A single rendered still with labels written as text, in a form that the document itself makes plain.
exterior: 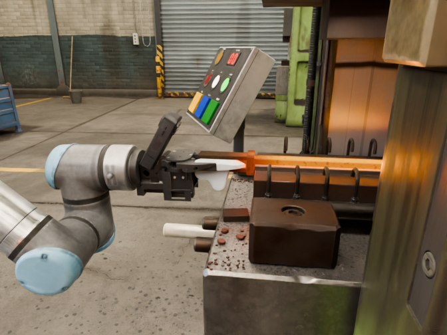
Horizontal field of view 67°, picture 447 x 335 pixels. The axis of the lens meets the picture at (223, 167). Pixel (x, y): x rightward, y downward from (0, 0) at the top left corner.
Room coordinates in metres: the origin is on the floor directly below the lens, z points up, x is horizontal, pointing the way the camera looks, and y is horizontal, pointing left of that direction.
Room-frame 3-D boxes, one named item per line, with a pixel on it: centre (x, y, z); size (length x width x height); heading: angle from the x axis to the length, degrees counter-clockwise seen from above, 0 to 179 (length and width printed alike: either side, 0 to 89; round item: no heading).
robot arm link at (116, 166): (0.62, 0.19, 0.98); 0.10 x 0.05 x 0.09; 173
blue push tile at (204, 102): (1.14, 0.07, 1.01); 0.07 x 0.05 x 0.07; 18
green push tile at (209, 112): (1.05, 0.04, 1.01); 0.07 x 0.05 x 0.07; 18
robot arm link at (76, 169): (0.63, 0.28, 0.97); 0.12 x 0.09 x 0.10; 83
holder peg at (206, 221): (0.59, 0.02, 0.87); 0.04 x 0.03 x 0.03; 83
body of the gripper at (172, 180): (0.61, 0.11, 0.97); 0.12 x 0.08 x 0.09; 83
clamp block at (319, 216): (0.43, -0.10, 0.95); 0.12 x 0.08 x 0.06; 83
